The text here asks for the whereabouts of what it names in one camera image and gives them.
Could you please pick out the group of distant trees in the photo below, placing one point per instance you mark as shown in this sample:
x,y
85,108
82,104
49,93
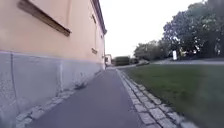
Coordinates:
x,y
150,50

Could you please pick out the cobblestone strip along wall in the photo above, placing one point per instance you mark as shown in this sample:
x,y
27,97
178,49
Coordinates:
x,y
36,111

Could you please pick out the dark green hedge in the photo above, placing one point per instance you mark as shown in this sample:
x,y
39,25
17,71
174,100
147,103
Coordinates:
x,y
121,61

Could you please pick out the orange building with grey base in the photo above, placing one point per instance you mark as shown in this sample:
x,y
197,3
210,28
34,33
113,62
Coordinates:
x,y
40,40

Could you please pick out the grey asphalt path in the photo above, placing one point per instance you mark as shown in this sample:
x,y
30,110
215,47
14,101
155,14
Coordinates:
x,y
96,103

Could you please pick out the grey road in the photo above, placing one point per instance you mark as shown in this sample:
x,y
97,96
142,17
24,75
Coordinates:
x,y
193,62

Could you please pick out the green grass lawn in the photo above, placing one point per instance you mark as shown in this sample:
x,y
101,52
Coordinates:
x,y
180,86

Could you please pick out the cobblestone edging strip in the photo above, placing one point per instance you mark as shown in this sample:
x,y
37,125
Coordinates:
x,y
146,106

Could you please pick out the grey boulder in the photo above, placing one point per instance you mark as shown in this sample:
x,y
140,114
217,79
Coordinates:
x,y
143,62

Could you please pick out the large leafy tree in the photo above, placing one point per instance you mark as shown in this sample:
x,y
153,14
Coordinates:
x,y
196,30

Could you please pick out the white upright sign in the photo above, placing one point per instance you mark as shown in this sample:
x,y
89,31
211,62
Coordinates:
x,y
174,55

